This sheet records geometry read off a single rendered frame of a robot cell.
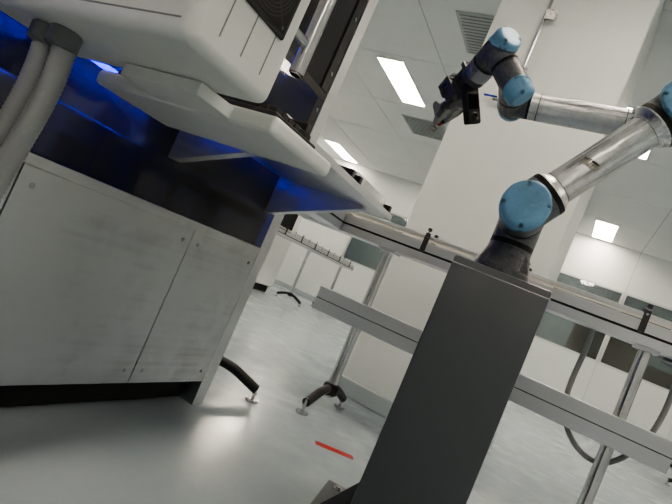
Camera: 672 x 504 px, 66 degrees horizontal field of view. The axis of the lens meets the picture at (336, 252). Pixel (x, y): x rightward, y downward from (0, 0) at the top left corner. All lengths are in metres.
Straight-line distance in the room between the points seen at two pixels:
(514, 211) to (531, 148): 1.89
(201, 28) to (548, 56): 2.90
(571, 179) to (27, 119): 1.12
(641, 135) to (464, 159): 1.89
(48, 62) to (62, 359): 0.78
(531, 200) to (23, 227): 1.13
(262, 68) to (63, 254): 0.75
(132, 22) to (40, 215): 0.63
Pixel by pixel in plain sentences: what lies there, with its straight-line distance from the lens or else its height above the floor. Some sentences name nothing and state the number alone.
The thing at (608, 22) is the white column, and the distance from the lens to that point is 3.53.
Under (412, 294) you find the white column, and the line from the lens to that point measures 3.06.
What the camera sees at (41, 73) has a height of 0.72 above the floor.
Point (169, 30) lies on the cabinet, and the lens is 0.70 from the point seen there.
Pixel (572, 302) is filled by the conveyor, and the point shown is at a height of 0.90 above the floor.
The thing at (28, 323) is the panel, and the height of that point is 0.24.
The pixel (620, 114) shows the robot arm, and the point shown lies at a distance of 1.58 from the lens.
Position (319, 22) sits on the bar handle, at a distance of 0.88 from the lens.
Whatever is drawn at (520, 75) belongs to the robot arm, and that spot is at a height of 1.27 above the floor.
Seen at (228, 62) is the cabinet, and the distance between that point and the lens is 0.73.
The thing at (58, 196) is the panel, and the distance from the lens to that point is 1.29.
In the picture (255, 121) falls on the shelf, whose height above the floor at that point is 0.79.
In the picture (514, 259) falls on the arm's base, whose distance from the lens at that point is 1.42.
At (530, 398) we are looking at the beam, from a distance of 2.35.
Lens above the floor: 0.61
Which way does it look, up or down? 3 degrees up
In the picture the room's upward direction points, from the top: 23 degrees clockwise
